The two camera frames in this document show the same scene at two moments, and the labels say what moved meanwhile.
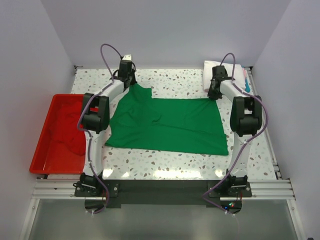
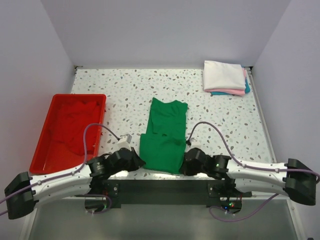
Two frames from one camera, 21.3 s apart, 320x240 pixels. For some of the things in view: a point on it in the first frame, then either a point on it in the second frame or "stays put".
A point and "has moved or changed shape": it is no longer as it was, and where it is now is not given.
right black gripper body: [213, 93] -> [197, 170]
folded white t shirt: [239, 80] stays put
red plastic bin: [62, 148] stays put
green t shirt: [139, 121] has moved or changed shape
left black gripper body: [131, 76] -> [127, 167]
